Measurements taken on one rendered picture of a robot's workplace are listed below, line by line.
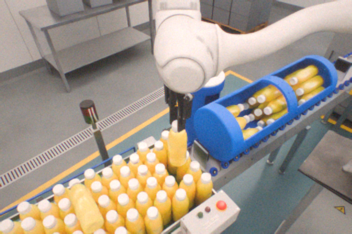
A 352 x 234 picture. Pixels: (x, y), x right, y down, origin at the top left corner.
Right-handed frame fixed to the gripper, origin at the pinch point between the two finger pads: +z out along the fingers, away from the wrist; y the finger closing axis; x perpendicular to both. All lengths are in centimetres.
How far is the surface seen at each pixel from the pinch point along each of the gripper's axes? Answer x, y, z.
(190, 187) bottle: 0.3, -9.6, 30.5
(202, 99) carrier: -52, 44, 44
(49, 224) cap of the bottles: 50, 6, 27
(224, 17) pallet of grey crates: -302, 269, 110
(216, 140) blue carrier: -24.1, 2.0, 28.4
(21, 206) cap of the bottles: 57, 18, 27
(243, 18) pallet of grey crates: -308, 228, 100
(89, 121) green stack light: 21.3, 38.6, 19.3
